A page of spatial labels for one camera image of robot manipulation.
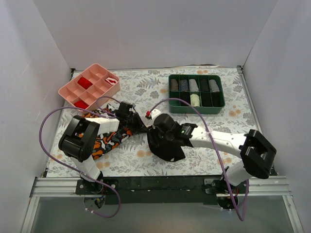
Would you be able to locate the black rolled socks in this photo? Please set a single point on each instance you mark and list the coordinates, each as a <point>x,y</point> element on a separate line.
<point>204,87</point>
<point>185,96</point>

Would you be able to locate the grey white rolled socks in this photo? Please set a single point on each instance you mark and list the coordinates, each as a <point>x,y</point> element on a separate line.
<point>193,85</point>

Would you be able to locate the black rolled socks front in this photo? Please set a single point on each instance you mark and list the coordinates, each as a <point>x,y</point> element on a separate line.
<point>185,96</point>

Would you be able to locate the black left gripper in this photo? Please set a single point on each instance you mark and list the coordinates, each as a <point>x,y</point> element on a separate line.
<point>134,120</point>

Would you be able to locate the grey brown rolled socks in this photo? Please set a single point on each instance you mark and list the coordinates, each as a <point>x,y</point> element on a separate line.
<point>174,85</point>

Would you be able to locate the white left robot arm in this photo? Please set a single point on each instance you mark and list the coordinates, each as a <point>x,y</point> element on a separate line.
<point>88,137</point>

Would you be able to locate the cream rolled socks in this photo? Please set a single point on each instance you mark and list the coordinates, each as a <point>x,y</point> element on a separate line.
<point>195,100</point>

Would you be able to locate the aluminium frame rail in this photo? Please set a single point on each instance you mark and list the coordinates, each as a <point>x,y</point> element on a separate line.
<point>66,187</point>

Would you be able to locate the orange camouflage patterned garment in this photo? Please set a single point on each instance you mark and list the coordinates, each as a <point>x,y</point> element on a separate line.
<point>106,142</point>

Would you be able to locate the white patterned rolled socks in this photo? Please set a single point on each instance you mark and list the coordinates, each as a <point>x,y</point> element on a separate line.
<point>213,86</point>

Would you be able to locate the black underwear beige waistband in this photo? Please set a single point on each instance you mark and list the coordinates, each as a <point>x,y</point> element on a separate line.
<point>161,147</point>

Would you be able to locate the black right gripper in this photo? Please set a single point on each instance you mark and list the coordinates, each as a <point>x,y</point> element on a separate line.
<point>153,135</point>

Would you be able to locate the green compartment tray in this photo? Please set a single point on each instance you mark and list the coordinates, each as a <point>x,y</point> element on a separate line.
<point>210,102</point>

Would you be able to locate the blue striped rolled socks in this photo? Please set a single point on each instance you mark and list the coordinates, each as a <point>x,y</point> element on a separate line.
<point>184,85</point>

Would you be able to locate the pink compartment tray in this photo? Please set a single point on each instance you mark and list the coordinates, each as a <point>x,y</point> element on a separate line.
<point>92,88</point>

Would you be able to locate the red rolled garment back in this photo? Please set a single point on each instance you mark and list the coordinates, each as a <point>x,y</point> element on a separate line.
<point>85,83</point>

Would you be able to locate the red white rolled garment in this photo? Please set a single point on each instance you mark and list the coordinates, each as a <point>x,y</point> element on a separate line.
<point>111,80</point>

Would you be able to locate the red rolled garment front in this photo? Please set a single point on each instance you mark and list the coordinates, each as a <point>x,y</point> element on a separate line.
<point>81,104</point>

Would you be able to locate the black rolled socks back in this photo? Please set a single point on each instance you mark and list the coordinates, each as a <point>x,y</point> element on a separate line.
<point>204,87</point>

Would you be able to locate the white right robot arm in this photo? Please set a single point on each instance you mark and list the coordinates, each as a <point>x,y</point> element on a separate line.
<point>255,151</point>

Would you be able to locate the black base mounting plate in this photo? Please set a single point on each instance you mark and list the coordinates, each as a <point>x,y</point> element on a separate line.
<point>205,189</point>

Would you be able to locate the floral fern table mat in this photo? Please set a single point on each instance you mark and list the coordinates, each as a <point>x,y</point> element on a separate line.
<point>148,88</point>

